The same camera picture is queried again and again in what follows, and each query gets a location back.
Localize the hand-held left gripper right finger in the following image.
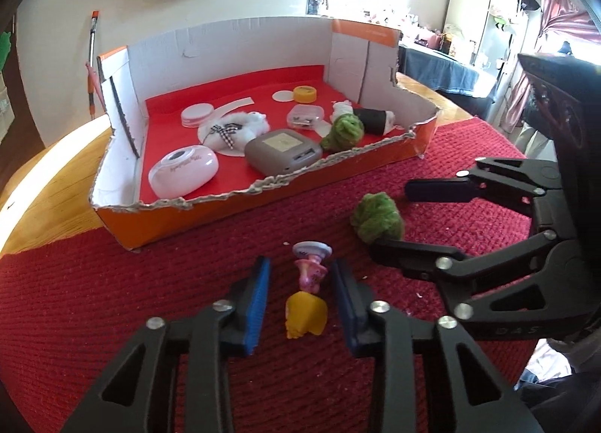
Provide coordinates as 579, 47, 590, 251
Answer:
329, 258, 545, 433

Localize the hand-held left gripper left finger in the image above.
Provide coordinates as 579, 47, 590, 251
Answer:
61, 256, 273, 433

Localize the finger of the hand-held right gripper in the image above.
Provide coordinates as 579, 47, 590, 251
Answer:
368, 231, 589, 343
404, 157, 563, 239

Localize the pink doll with yellow hair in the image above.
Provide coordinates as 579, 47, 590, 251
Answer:
285, 241, 334, 341

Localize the green yarn pompom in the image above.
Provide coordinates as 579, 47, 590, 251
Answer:
320, 114, 364, 152
350, 193, 402, 246

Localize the grey square case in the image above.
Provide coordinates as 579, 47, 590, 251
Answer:
244, 129, 324, 177

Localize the orange and white cardboard box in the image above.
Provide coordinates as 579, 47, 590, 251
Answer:
89, 16, 443, 253

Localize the black and white fabric roll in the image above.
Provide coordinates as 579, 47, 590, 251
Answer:
331, 100, 397, 135

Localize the red woven mat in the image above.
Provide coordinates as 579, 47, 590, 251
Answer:
0, 116, 564, 433

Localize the pink curtain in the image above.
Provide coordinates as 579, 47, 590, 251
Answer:
509, 0, 592, 152

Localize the small clear plastic box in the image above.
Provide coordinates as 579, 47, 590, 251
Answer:
287, 104, 326, 129

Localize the white oval case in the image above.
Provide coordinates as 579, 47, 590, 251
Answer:
148, 144, 220, 197

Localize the white fluffy toy checked bow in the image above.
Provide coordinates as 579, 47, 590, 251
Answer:
197, 110, 270, 156

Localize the white cabinet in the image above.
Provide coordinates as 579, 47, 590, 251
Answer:
441, 0, 522, 67

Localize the white round lid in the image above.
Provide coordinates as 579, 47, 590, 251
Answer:
181, 103, 215, 127

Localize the red printed paper liner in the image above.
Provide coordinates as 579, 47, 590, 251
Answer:
133, 64, 418, 206

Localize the broom handle with orange tip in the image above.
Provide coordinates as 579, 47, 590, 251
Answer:
86, 11, 102, 121

